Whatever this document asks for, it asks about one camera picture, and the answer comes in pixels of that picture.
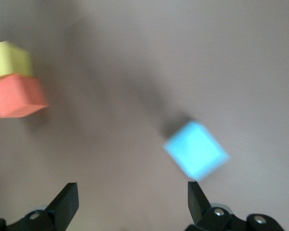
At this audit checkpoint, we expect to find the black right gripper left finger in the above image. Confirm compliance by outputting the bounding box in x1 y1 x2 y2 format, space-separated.
0 182 79 231

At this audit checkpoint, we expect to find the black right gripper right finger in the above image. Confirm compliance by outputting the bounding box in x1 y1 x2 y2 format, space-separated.
184 181 286 231

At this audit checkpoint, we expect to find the orange foam cube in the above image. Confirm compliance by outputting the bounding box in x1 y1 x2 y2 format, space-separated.
0 73 50 119

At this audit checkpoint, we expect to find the yellow foam cube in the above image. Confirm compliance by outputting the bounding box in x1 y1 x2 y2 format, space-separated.
0 40 36 80

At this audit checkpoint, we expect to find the brown table cover sheet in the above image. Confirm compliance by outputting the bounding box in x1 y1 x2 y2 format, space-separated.
0 0 289 231

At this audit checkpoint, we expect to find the blue foam cube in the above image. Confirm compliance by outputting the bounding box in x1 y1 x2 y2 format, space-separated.
162 120 232 181

